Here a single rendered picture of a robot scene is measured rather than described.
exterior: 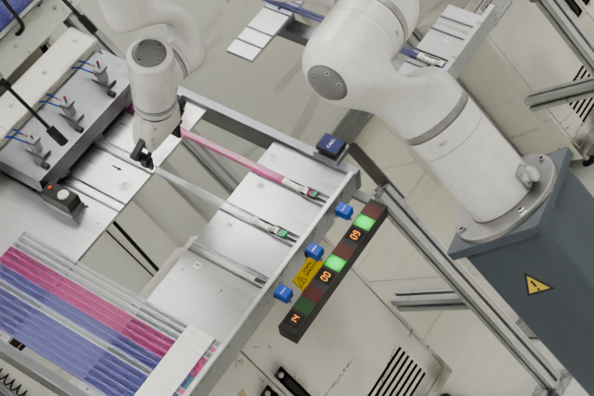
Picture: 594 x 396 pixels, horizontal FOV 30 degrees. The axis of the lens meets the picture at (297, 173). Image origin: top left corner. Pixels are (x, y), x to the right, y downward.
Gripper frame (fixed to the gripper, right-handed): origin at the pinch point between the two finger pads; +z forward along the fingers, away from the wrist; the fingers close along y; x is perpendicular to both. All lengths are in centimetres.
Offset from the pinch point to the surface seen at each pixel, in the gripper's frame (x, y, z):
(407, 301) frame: 53, -21, 48
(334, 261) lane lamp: 41.6, -0.5, 4.7
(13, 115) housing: -34.3, 7.1, 9.0
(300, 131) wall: -39, -129, 193
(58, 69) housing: -34.2, -7.7, 9.0
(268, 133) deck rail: 13.4, -19.2, 7.5
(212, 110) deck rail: -1.0, -19.0, 10.8
